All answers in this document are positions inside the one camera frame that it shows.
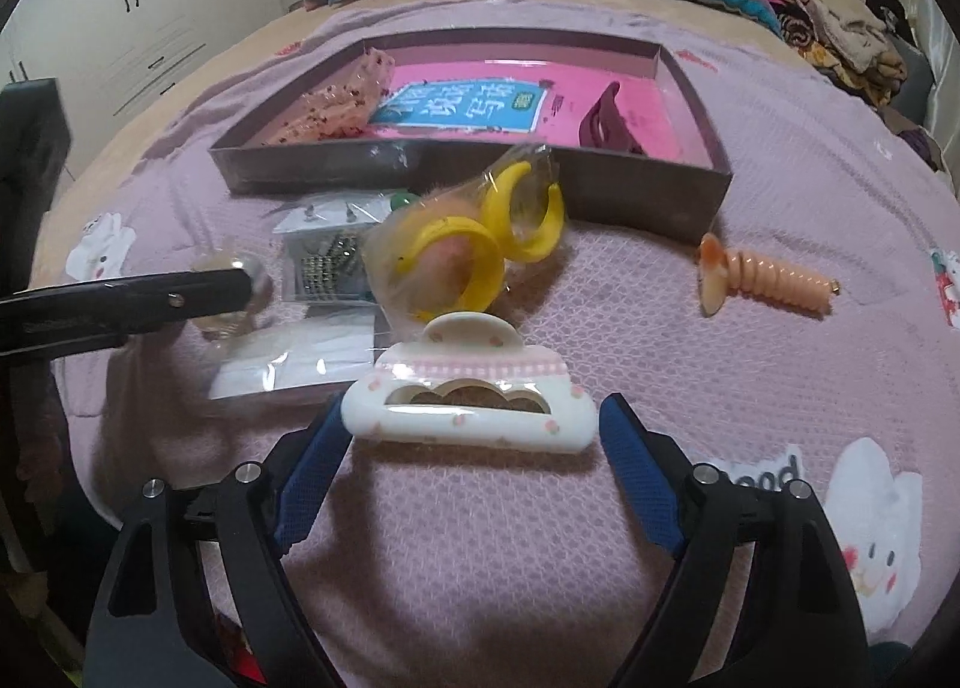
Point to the clear packet with white card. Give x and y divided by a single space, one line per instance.
300 358

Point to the pink book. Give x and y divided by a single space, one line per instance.
450 76

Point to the clear round ball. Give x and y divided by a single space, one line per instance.
225 324

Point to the clear packet of dark beads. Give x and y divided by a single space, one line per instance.
322 268

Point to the white wardrobe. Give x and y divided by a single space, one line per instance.
150 20

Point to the white hair claw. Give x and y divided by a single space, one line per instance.
450 433

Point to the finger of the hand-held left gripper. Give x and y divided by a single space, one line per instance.
150 299

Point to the pile of clothes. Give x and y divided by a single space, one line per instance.
840 35

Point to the dark shallow cardboard box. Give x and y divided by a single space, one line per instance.
600 196

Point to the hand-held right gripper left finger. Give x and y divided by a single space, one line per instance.
311 478

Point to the pink sequin pouch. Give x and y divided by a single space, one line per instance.
330 110

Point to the magenta hair claw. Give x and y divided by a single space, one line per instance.
600 121

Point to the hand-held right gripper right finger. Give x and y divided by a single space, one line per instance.
637 478

